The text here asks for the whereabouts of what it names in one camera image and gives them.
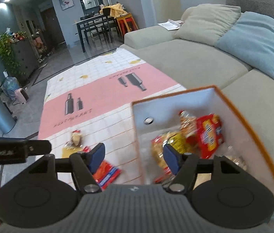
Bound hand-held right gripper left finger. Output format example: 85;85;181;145
29;143;106;194

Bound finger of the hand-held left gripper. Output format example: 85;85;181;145
27;139;52;157

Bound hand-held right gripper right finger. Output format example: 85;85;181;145
162;144;242;194

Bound yellow snack packet black print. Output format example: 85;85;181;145
151;131;189;171

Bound red snack packet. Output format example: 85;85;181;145
83;146;122;191

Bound clear orange snack packet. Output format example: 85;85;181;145
179;110;198;146

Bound red biscuit packet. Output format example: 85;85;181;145
196;113;225;160

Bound orange box with white inside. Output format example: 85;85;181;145
130;85;274;203

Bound flat yellow snack packet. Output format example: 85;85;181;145
61;144;84;159

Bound small brown snack packet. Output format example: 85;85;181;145
70;130;84;146

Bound pink and white picnic mat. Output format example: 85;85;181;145
36;47;189;193

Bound blue water jug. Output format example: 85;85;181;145
0;76;21;100

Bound dark grey cabinet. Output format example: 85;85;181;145
11;37;40;83

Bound grey-green sofa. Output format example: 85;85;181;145
119;3;274;233

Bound shelf rack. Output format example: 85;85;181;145
31;20;48;62

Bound green trailing plant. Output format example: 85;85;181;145
0;32;21;76

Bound pile of small toys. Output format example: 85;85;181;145
5;28;29;43

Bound dark brown door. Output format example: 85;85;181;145
41;6;66;47

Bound white papers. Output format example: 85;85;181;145
157;19;185;31

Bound black dining table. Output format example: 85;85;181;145
72;14;117;53

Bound orange stool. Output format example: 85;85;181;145
116;13;139;38

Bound beige pillow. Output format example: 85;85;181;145
173;4;242;48

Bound light blue pillow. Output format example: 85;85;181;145
216;11;274;80

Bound black dining chair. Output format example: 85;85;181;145
101;7;118;43

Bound yellow cloth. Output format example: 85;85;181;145
100;3;129;19

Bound grey striped pillow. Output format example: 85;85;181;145
225;0;274;21

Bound framed wall picture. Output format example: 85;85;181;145
58;0;76;11

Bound wall mirror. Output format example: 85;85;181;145
81;0;98;10

